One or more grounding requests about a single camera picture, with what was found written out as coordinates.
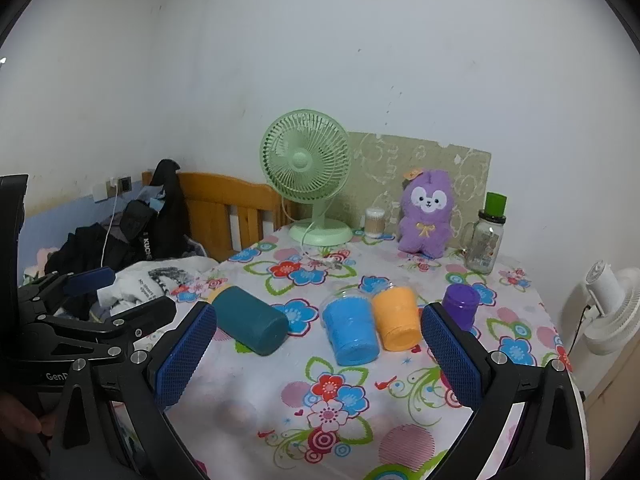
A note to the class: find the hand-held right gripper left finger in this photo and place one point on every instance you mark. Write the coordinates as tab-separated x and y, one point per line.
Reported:
184	357

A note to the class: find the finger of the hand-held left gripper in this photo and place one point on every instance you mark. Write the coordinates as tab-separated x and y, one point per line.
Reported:
92	279
145	312

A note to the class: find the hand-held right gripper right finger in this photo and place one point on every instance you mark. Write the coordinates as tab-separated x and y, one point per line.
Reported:
450	360

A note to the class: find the purple plastic cup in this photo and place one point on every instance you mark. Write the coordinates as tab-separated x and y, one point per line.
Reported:
461	306

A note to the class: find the orange plastic cup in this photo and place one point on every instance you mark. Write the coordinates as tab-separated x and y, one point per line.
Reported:
396	320

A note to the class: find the yellow plastic cup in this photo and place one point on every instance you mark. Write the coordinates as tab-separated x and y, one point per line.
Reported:
218	293

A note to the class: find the teal plastic cup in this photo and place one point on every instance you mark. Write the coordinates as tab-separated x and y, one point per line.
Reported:
250	322

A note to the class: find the blue plastic cup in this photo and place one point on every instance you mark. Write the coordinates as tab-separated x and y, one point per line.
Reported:
350	332

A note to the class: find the clear plastic cup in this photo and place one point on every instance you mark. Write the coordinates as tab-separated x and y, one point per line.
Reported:
340	291

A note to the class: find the person's left hand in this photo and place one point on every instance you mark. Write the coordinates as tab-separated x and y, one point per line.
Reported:
17	420

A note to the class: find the white printed shirt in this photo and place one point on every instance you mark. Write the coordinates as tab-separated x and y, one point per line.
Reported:
150	280

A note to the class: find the pink cloth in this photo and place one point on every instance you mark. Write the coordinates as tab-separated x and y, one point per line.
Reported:
42	256

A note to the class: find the black clothes pile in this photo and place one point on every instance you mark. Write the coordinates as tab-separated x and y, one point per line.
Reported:
135	235

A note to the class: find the floral tablecloth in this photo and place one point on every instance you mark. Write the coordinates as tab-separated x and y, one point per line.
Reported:
280	385

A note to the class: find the glass bottle with green cap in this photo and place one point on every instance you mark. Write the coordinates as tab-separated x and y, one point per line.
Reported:
484	245

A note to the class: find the wooden bed headboard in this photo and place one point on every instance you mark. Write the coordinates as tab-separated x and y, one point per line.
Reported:
215	210

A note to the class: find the purple plush toy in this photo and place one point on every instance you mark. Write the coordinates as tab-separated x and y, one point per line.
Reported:
427	220

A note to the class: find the cotton swab jar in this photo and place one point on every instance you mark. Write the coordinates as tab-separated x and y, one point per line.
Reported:
374	224

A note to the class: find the beige cabinet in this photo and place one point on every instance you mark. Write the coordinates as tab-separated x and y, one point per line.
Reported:
617	390

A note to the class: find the white fan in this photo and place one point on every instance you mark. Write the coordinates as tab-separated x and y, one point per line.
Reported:
612	305

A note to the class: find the beige patterned board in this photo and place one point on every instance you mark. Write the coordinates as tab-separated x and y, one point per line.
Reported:
380	170

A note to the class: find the green desk fan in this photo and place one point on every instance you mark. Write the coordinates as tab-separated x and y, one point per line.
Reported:
305	160

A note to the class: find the wall socket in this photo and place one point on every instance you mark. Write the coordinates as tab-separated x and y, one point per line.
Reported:
125	183

